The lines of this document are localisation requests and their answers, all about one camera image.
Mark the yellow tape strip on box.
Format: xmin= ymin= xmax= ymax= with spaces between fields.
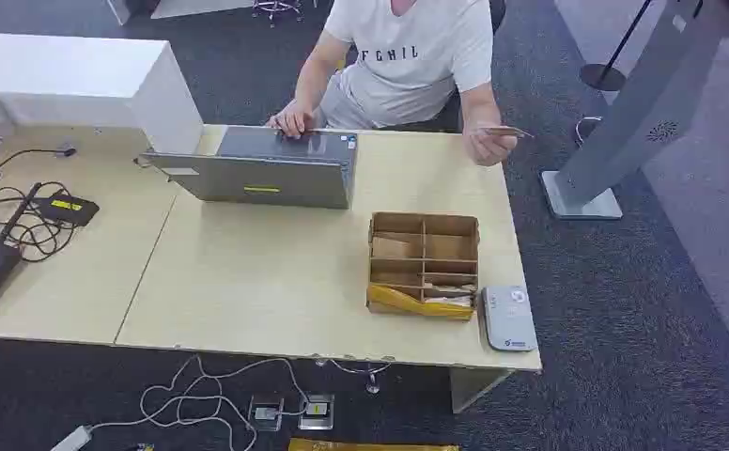
xmin=367 ymin=284 xmax=476 ymax=322

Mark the grey cable by kiosk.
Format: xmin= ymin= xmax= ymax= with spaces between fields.
xmin=574 ymin=116 xmax=603 ymax=146

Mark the pale desk leg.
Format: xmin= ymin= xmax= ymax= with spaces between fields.
xmin=450 ymin=366 xmax=515 ymax=415

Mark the black tangled cable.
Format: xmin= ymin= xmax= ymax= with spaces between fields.
xmin=0 ymin=181 xmax=80 ymax=263

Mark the black gooseneck cable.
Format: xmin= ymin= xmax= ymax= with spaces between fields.
xmin=0 ymin=146 xmax=78 ymax=181

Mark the chrome chair base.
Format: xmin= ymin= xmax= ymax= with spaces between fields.
xmin=252 ymin=0 xmax=303 ymax=26

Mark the brown card standing in box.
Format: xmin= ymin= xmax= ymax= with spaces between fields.
xmin=371 ymin=235 xmax=413 ymax=259

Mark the white power strip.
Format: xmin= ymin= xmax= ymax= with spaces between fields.
xmin=50 ymin=425 xmax=94 ymax=451

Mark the white cabinet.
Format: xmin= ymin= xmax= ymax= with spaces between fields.
xmin=0 ymin=32 xmax=205 ymax=156

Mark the grey laptop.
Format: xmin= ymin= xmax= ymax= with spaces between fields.
xmin=139 ymin=125 xmax=360 ymax=211

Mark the stack of cards in box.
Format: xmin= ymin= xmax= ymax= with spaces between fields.
xmin=423 ymin=283 xmax=475 ymax=308

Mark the brown card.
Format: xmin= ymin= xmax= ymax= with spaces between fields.
xmin=479 ymin=126 xmax=535 ymax=139
xmin=371 ymin=235 xmax=413 ymax=259

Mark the person's right hand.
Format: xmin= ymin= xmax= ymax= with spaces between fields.
xmin=267 ymin=99 xmax=318 ymax=139

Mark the person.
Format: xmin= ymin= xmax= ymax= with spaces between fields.
xmin=266 ymin=0 xmax=535 ymax=168

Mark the wooden compartment box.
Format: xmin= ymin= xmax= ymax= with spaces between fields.
xmin=365 ymin=211 xmax=482 ymax=322

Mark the white power cable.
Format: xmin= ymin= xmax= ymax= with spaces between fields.
xmin=87 ymin=355 xmax=310 ymax=451

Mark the black power adapter yellow label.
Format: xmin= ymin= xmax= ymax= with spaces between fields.
xmin=33 ymin=193 xmax=101 ymax=227

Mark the yellow tape on floor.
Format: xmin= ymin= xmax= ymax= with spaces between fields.
xmin=287 ymin=438 xmax=460 ymax=451

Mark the steel floor socket grey plug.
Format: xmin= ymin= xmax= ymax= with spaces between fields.
xmin=247 ymin=395 xmax=285 ymax=432

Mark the white panel furniture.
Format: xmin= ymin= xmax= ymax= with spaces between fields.
xmin=105 ymin=0 xmax=256 ymax=26

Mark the steel floor socket yellow label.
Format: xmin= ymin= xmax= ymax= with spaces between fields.
xmin=297 ymin=393 xmax=335 ymax=431

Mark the white card reader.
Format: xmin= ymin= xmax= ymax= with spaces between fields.
xmin=481 ymin=285 xmax=539 ymax=353

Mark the black stanchion post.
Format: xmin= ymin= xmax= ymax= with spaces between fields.
xmin=579 ymin=0 xmax=653 ymax=93

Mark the grey kiosk stand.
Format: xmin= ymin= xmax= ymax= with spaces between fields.
xmin=539 ymin=0 xmax=729 ymax=222

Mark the person's left hand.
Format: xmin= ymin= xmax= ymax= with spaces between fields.
xmin=463 ymin=124 xmax=520 ymax=168

